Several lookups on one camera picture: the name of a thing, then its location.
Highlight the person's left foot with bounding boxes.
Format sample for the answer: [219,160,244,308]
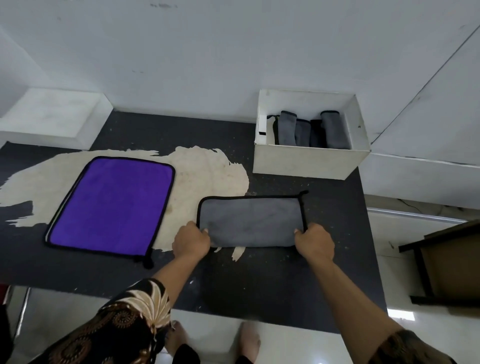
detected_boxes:
[164,320,190,358]

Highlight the person's patterned right sleeve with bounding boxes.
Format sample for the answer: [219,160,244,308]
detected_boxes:
[369,329,458,364]

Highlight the black cable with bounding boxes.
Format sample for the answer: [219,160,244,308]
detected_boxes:
[396,197,427,212]

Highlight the person's left forearm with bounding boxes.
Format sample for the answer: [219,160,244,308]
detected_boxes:
[151,251,205,303]

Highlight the red chair with metal legs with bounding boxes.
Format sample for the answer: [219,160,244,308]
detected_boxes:
[0,284,32,364]

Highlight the person's right foot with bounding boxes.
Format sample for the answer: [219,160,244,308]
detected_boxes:
[239,321,262,362]

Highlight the person's right forearm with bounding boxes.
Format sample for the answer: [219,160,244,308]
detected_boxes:
[310,258,404,361]

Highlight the person's right hand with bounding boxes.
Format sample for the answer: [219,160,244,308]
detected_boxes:
[293,223,336,263]

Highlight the white flat box lid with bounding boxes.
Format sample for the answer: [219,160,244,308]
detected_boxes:
[0,88,114,151]

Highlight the green microfibre cloth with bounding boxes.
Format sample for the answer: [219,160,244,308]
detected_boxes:
[196,190,310,249]

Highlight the metal floor rail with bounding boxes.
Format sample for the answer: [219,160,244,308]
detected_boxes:
[367,207,468,225]

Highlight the person's dark trousers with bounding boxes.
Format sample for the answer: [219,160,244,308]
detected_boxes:
[174,343,260,364]

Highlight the black stool frame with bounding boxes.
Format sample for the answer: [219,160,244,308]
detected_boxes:
[398,219,480,309]

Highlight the person's patterned sleeve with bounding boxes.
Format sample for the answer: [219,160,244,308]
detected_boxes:
[37,278,173,364]
[369,329,458,364]

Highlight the person's foot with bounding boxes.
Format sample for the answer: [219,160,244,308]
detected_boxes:
[239,321,262,362]
[164,320,190,358]

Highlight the white box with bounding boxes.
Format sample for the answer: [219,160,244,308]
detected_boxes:
[253,88,372,182]

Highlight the person's left hand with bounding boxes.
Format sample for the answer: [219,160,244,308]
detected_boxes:
[171,221,212,260]

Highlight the purple cloth black trim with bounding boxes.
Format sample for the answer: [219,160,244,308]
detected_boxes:
[44,156,177,270]

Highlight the person's patterned left sleeve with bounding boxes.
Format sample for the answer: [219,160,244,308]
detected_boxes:
[37,278,173,364]

